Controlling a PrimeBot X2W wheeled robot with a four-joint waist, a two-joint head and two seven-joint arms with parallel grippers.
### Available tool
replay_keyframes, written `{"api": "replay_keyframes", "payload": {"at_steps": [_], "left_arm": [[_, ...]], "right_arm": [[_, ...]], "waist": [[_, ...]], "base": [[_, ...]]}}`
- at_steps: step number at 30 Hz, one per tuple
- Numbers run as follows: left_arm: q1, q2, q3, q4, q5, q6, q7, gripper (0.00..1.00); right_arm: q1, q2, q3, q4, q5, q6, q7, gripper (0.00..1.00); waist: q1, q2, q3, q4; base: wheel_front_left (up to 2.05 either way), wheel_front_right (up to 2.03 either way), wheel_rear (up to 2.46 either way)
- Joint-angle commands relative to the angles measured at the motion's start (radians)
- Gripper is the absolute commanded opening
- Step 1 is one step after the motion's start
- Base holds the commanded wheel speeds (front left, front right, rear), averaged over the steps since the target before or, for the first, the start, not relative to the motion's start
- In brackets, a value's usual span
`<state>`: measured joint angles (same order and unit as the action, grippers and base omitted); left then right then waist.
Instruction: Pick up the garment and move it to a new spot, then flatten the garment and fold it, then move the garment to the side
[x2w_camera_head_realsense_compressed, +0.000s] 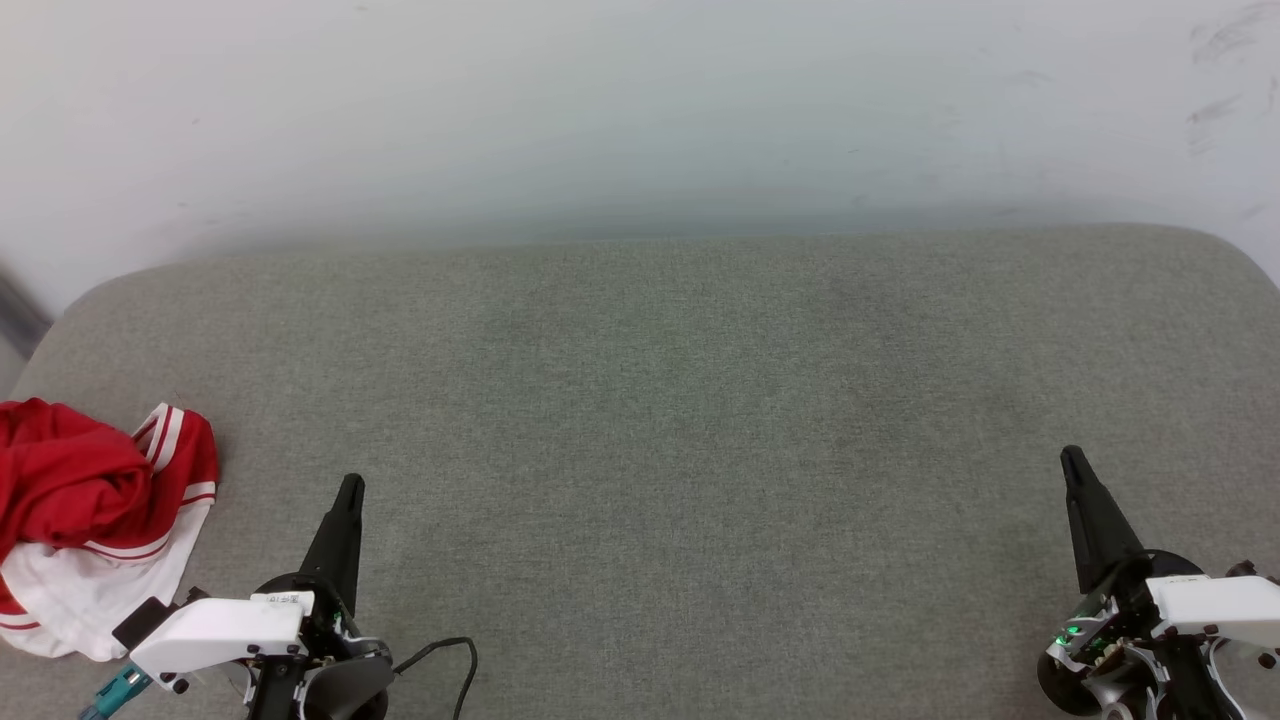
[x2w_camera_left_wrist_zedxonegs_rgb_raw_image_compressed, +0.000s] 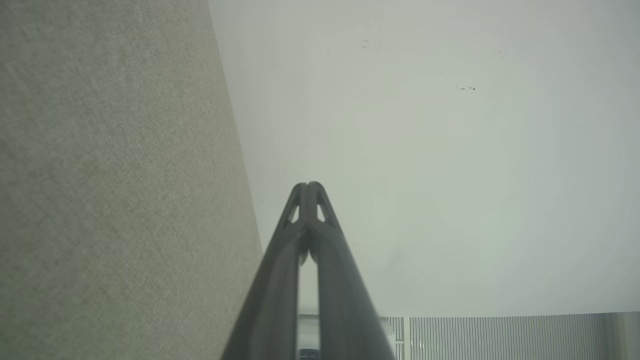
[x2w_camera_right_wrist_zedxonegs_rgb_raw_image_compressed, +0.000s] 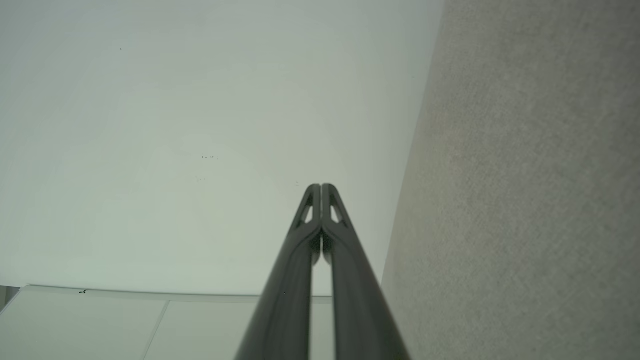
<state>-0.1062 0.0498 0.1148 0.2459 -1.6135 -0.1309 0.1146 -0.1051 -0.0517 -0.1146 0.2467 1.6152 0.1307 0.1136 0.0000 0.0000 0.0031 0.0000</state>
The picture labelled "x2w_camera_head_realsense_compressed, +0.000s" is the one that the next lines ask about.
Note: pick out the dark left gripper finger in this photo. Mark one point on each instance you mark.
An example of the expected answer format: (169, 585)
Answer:
(340, 540)

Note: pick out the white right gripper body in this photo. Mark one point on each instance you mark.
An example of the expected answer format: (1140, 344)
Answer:
(1220, 605)

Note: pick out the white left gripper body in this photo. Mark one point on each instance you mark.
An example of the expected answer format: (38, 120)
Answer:
(220, 630)

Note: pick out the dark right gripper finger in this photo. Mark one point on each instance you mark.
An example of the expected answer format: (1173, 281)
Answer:
(1100, 530)

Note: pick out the red and white shirt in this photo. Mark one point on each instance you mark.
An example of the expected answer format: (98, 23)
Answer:
(70, 490)

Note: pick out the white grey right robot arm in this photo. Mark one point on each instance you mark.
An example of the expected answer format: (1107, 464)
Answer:
(1190, 685)

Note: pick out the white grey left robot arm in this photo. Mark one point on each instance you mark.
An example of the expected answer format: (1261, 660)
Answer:
(350, 690)

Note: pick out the grey fabric sofa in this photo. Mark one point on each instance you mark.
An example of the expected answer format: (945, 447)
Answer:
(660, 450)

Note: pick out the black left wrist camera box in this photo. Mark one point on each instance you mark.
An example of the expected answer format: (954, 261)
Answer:
(140, 625)

